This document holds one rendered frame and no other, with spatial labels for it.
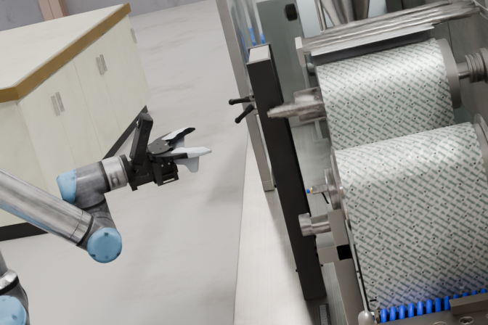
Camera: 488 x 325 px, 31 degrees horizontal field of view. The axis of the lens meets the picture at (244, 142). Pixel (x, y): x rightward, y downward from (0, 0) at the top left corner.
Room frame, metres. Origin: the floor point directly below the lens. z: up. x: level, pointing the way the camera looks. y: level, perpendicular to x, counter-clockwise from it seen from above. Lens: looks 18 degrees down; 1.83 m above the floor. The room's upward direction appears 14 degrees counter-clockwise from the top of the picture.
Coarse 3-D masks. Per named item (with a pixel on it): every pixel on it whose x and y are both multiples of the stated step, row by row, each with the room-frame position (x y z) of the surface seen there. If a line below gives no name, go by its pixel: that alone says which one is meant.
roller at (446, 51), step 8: (440, 40) 1.65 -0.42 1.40; (440, 48) 1.62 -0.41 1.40; (448, 48) 1.62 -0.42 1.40; (448, 56) 1.60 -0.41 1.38; (448, 64) 1.59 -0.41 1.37; (448, 72) 1.59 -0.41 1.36; (456, 72) 1.59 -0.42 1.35; (448, 80) 1.59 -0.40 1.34; (456, 80) 1.58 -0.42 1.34; (456, 88) 1.59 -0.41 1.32; (456, 96) 1.59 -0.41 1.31; (456, 104) 1.61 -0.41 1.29
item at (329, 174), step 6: (330, 168) 1.43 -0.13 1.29; (330, 174) 1.42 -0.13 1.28; (330, 180) 1.41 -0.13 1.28; (330, 186) 1.40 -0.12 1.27; (336, 186) 1.40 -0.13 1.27; (330, 192) 1.40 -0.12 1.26; (336, 192) 1.40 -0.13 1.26; (330, 198) 1.40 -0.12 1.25; (336, 198) 1.40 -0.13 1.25; (336, 204) 1.40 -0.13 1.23
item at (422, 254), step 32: (352, 224) 1.37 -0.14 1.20; (384, 224) 1.36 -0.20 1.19; (416, 224) 1.36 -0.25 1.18; (448, 224) 1.35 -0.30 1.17; (480, 224) 1.35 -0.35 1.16; (384, 256) 1.36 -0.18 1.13; (416, 256) 1.36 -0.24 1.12; (448, 256) 1.35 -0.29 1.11; (480, 256) 1.35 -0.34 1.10; (384, 288) 1.37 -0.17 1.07; (416, 288) 1.36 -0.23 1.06; (448, 288) 1.35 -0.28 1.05; (480, 288) 1.35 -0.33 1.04
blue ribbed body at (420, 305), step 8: (448, 296) 1.34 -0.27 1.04; (456, 296) 1.33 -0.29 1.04; (464, 296) 1.33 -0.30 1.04; (408, 304) 1.35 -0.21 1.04; (432, 304) 1.35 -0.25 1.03; (440, 304) 1.33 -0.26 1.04; (448, 304) 1.32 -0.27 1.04; (384, 312) 1.34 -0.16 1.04; (392, 312) 1.34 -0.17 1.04; (400, 312) 1.33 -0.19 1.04; (408, 312) 1.33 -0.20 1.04; (416, 312) 1.34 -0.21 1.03; (424, 312) 1.33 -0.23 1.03; (432, 312) 1.33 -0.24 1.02; (384, 320) 1.33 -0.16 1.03; (392, 320) 1.33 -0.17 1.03
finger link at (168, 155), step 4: (168, 152) 1.93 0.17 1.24; (180, 152) 1.92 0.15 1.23; (184, 152) 1.91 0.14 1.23; (160, 156) 1.92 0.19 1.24; (164, 156) 1.92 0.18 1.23; (168, 156) 1.91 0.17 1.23; (172, 156) 1.91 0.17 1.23; (176, 156) 1.91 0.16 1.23; (180, 156) 1.91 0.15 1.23; (184, 156) 1.91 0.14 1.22; (164, 160) 1.92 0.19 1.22; (168, 160) 1.91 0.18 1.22; (172, 160) 1.91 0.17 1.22
